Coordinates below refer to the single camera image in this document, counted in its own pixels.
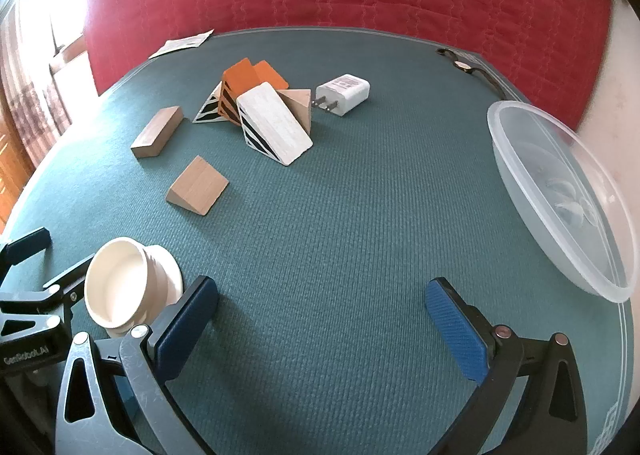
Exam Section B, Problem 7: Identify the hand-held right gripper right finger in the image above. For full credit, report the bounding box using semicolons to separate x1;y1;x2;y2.
425;277;588;455

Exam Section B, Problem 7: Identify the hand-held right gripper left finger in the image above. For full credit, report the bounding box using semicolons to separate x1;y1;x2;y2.
54;276;221;455

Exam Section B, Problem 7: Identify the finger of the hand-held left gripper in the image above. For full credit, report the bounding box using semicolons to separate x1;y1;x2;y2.
0;227;53;281
0;252;98;336

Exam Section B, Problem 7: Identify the white round lid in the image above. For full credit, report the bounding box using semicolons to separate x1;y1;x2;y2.
84;237;182;341

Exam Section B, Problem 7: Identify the plain wooden wedge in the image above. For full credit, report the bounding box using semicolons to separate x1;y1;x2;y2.
166;155;230;216

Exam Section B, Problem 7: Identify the clear plastic bowl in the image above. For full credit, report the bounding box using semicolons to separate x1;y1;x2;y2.
487;101;633;304

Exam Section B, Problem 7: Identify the rectangular wooden block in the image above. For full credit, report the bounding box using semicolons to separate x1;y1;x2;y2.
131;106;185;159

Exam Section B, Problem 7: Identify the small white striped wedge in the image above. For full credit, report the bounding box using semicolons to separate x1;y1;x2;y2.
192;82;226;126

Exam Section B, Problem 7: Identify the large white striped wedge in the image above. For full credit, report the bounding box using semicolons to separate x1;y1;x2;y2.
236;82;314;166

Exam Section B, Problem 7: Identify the pale wooden wedge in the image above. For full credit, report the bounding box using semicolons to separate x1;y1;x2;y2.
276;89;313;136

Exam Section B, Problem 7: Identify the orange striped wedge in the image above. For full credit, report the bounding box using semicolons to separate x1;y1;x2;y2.
218;58;261;128

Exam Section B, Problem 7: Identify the plain orange wedge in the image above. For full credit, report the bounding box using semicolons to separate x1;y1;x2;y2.
252;61;290;92

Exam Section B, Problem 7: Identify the white charger plug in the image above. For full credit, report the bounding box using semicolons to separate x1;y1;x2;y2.
311;74;371;118

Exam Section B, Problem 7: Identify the wooden door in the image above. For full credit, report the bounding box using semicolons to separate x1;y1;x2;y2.
0;85;23;218

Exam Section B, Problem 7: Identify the patterned curtain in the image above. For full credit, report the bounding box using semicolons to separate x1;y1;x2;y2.
0;0;98;170

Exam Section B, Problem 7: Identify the white paper leaflet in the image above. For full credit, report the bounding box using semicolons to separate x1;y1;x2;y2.
148;30;215;60

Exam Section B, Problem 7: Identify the black wristwatch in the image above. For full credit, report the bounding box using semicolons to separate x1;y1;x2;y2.
436;48;511;98

